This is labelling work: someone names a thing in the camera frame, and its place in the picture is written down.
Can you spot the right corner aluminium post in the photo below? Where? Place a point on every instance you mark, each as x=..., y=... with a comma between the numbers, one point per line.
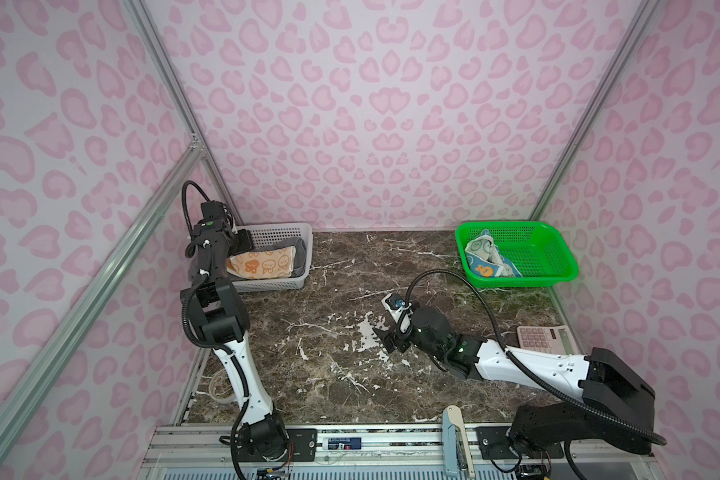
x=639, y=27

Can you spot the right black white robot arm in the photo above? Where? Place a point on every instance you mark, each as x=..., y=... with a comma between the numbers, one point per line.
x=599, y=396

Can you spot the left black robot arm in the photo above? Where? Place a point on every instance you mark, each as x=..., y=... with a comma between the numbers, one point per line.
x=215, y=317

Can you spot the pink white calculator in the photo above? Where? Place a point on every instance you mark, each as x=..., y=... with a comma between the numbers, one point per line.
x=556, y=340

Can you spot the green plastic basket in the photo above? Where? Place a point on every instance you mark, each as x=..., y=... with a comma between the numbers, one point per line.
x=537, y=249

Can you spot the blue label sticker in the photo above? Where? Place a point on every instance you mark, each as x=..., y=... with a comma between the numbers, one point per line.
x=343, y=443

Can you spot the beige clamp handle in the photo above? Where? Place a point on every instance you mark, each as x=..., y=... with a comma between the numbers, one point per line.
x=457, y=457

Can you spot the clear tape roll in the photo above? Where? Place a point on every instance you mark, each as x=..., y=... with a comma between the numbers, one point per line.
x=220, y=388

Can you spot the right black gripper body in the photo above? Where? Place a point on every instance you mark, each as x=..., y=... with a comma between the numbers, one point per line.
x=401, y=341

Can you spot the white plastic basket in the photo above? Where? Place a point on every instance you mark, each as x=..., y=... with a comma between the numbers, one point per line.
x=211, y=242

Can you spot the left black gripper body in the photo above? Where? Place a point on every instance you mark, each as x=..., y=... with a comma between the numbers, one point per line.
x=243, y=242

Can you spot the grey towel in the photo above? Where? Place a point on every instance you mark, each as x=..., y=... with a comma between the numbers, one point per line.
x=301, y=255

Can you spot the left corner aluminium post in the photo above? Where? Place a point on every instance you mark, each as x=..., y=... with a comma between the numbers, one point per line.
x=146, y=28

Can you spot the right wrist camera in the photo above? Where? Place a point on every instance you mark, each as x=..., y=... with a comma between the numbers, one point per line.
x=395, y=305

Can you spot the teal patterned towel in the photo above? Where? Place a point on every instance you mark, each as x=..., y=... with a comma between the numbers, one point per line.
x=485, y=260

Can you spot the orange patterned towel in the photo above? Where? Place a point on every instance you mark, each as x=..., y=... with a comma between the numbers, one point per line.
x=264, y=265

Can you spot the corner aluminium post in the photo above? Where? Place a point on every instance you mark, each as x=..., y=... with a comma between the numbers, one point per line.
x=146, y=28
x=639, y=27

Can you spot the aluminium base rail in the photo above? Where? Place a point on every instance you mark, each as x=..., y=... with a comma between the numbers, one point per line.
x=389, y=451

